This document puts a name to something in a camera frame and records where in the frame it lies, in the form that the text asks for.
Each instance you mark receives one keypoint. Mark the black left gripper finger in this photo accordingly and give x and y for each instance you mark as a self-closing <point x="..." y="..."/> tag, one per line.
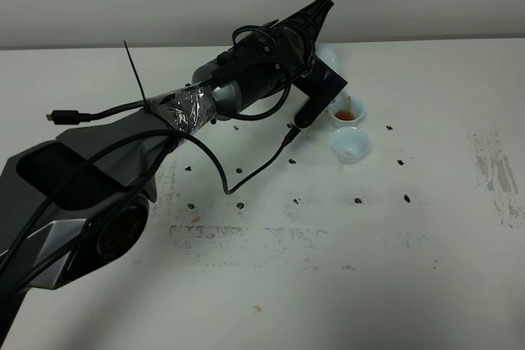
<point x="309" y="20"/>

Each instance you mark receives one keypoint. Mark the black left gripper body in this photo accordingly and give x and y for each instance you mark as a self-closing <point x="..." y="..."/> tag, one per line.
<point x="267" y="58"/>

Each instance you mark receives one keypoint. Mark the light blue porcelain teapot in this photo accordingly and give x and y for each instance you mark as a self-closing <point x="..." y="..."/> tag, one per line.
<point x="329" y="56"/>

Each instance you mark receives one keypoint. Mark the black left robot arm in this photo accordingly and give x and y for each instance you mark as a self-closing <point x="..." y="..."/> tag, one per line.
<point x="75" y="203"/>

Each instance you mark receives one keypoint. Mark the far light blue teacup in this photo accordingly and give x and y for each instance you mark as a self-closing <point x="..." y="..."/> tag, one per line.
<point x="346" y="110"/>

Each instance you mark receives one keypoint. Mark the light blue teacup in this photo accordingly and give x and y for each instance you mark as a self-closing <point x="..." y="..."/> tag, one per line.
<point x="350" y="144"/>
<point x="346" y="110"/>

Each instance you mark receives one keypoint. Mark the near light blue teacup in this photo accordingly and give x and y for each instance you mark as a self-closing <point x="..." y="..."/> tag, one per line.
<point x="350" y="144"/>

